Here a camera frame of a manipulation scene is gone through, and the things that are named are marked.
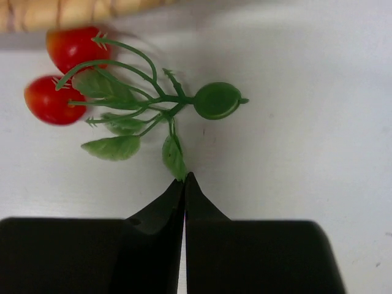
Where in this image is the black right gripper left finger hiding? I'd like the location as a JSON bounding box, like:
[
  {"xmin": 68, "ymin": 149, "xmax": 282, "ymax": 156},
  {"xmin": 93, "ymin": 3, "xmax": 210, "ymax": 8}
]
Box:
[{"xmin": 1, "ymin": 181, "xmax": 184, "ymax": 293}]

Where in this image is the woven bamboo fruit basket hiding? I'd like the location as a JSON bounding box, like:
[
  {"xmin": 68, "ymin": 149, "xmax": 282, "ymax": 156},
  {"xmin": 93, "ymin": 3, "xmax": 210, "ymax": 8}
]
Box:
[{"xmin": 1, "ymin": 0, "xmax": 174, "ymax": 33}]

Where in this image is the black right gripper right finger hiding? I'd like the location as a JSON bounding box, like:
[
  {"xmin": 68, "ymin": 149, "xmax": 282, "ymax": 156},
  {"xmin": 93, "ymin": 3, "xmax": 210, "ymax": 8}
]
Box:
[{"xmin": 184, "ymin": 173, "xmax": 345, "ymax": 293}]

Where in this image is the fake tomato sprig with leaves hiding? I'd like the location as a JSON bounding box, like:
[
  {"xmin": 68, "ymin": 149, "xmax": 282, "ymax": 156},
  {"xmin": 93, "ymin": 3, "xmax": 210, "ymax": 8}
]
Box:
[{"xmin": 24, "ymin": 26, "xmax": 247, "ymax": 181}]

